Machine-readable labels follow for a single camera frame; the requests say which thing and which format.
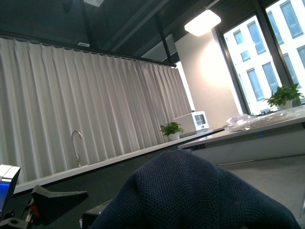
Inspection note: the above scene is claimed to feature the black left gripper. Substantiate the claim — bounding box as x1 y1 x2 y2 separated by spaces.
0 185 89 229

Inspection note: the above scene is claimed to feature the dark blue knit garment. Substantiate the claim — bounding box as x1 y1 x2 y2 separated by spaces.
91 150 299 229

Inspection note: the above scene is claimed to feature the chrome kitchen faucet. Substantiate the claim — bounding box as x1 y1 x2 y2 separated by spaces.
71 130 83 167

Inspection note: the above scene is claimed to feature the beige pleated curtain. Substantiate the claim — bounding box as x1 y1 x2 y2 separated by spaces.
0 39 191 184

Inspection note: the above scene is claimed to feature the long white countertop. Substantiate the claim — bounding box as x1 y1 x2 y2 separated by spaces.
14 127 224 194

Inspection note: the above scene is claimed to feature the potted plant on counter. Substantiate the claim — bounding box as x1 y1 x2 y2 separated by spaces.
160 122 184 141

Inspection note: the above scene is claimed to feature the white toaster oven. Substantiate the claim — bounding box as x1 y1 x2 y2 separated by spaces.
173 111 209 134

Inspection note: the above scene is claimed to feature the clear plastic bag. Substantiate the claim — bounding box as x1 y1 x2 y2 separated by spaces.
224 109 295 132

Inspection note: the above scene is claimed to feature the square ceiling lamp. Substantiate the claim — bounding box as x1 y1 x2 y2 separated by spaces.
184 10 221 37

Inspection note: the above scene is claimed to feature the white counter shelf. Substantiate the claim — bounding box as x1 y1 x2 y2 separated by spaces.
178 105 305 165

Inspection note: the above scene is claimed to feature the potted green plant white pot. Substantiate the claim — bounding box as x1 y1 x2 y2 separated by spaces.
264 83 305 110

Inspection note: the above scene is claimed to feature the black curtain rail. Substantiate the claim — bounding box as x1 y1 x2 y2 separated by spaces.
0 30 177 68

